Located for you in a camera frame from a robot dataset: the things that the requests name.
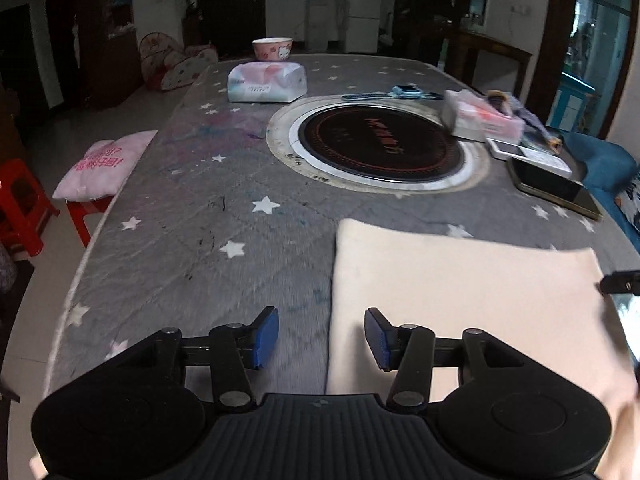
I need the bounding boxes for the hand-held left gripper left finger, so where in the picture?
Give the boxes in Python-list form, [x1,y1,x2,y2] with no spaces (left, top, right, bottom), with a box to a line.
[107,306,281,411]

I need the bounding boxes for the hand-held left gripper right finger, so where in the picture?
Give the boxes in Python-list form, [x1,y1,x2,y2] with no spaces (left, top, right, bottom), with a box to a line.
[364,307,531,413]

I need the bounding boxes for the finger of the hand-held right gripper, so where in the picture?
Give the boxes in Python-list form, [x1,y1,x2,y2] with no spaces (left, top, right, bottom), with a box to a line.
[600,270,640,295]

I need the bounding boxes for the beige cloth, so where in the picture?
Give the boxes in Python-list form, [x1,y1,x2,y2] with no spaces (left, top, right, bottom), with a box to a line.
[325,217,640,413]

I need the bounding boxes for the patterned cushion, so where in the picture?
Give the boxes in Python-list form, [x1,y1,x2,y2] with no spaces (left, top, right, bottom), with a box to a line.
[614,172,640,237]

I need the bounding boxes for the black tablet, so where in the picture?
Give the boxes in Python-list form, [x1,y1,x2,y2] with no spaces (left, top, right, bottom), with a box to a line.
[506,157,604,221]

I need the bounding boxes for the blue sofa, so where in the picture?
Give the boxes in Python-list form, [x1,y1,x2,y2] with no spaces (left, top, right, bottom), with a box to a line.
[561,130,640,252]

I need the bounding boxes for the white phone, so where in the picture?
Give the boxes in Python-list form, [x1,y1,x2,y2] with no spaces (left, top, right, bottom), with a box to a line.
[487,137,574,179]

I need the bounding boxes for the teal cabinet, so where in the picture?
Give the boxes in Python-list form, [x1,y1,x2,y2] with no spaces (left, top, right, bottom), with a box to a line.
[546,72,597,132]

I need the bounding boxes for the purple patterned pouch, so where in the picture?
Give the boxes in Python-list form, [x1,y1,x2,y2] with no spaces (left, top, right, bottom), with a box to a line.
[486,89,567,153]

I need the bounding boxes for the round black induction cooktop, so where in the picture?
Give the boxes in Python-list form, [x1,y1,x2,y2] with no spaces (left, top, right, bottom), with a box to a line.
[266,94,493,193]

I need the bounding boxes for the red plastic stool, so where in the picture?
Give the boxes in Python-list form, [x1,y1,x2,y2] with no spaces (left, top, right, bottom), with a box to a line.
[66,195,116,249]
[0,158,61,257]

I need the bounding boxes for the white and pink tissue box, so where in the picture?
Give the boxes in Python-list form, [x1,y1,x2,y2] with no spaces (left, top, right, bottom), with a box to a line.
[442,89,526,144]

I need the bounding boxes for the pink printed pillow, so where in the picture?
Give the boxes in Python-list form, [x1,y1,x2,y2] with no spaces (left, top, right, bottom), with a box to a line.
[52,130,159,204]

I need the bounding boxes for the blue smartwatch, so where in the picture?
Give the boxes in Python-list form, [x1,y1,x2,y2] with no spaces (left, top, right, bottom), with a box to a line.
[342,85,446,102]

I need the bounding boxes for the soft tissue pack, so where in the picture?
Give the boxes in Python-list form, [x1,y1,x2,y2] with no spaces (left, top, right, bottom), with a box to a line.
[227,61,307,104]

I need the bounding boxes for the dark wooden side table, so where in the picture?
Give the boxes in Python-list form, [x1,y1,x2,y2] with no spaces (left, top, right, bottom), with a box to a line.
[444,27,534,99]

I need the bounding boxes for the pink cartoon bowl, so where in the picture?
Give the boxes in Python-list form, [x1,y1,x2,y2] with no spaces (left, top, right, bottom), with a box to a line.
[251,36,294,62]

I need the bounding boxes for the pink child sofa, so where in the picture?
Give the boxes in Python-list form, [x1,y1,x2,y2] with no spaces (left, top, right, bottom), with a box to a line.
[138,32,219,92]

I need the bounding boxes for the white water dispenser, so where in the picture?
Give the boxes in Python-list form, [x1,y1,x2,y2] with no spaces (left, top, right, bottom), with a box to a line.
[305,2,329,49]

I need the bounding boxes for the white refrigerator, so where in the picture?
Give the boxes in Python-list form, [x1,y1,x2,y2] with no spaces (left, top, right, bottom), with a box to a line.
[345,0,385,54]

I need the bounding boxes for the dark wooden door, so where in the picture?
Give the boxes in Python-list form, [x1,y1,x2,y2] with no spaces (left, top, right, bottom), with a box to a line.
[194,0,267,59]

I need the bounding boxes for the glass display cabinet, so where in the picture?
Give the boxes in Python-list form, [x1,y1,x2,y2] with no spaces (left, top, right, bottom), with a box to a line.
[394,0,489,63]

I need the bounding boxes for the dark wooden shelf cabinet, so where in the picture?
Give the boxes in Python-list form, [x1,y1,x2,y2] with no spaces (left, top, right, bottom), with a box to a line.
[74,0,144,109]

